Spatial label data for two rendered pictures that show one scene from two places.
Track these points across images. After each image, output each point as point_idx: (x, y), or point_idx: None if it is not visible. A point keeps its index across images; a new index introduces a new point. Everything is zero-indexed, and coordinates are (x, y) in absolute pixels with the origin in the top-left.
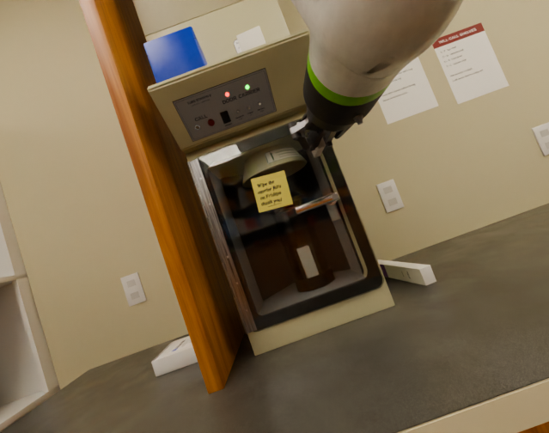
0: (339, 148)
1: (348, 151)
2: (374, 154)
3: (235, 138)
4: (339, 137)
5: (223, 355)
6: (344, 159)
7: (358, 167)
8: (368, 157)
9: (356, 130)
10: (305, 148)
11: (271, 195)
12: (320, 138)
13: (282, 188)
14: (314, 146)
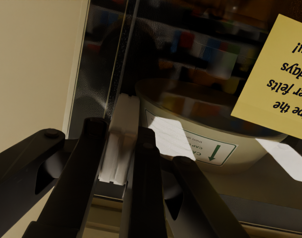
0: (43, 63)
1: (32, 49)
2: None
3: (262, 231)
4: (45, 133)
5: None
6: (46, 42)
7: (30, 13)
8: (5, 19)
9: (3, 73)
10: (197, 175)
11: None
12: (141, 199)
13: (271, 74)
14: (151, 153)
